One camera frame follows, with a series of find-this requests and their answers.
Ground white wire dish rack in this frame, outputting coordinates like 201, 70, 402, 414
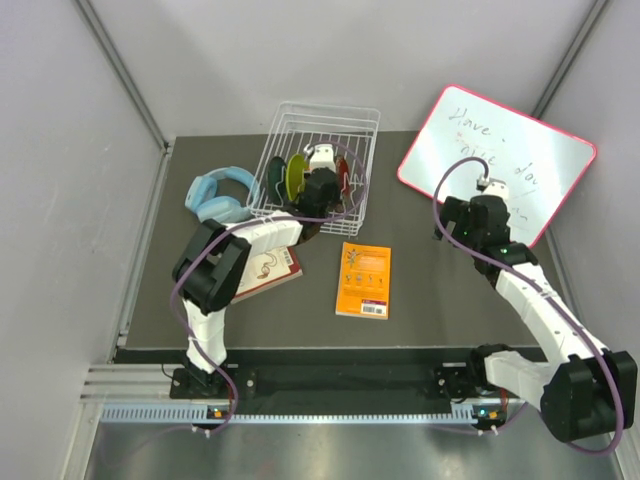
248, 101, 381, 237

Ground orange paperback book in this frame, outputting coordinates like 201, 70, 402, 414
335, 242, 391, 320

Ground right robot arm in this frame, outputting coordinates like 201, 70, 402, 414
432, 195, 638, 444

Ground red floral plate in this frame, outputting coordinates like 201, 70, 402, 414
335, 155, 350, 195

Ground lime green plastic plate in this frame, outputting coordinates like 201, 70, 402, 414
285, 154, 308, 202

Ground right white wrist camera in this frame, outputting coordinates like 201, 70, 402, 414
476, 175, 510, 203

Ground red and white book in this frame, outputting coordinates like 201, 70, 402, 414
232, 247, 303, 304

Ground pink framed whiteboard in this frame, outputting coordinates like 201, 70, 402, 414
397, 85, 597, 246

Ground grey slotted cable duct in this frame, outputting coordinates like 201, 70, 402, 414
100, 404, 505, 425

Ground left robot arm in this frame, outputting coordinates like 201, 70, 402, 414
171, 167, 343, 397

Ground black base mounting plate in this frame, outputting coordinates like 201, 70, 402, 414
169, 347, 490, 402

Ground light blue headphones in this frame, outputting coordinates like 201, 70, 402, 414
184, 166, 259, 223

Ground dark green ceramic plate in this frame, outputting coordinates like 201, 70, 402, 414
267, 156, 287, 205

